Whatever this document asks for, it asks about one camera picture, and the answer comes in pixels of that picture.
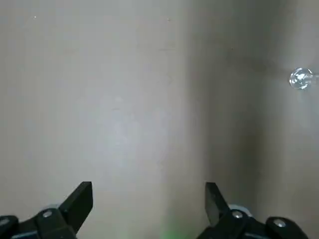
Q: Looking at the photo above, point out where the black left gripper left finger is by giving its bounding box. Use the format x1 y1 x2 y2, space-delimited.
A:
0 181 94 239

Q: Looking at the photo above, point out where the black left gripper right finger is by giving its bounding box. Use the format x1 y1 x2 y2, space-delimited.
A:
196 182 309 239

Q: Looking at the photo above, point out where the clear glass graduated cylinder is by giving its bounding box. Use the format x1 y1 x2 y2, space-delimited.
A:
289 66 319 91

